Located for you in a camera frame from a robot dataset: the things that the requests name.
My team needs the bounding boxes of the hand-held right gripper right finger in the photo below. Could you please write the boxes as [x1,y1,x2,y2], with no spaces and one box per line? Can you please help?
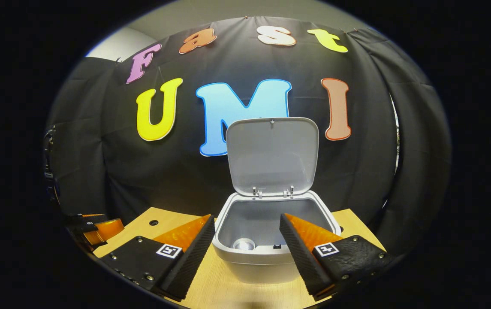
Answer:
[280,212,396,301]

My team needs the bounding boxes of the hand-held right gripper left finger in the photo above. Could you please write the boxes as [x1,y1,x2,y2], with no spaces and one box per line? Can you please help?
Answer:
[99,214,216,301]

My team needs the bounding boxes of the white desktop garbage bin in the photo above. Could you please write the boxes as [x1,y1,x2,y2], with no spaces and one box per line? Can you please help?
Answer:
[212,117,341,285]

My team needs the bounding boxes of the wooden desktop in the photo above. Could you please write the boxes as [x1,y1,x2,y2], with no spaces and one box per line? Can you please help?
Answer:
[93,207,387,309]

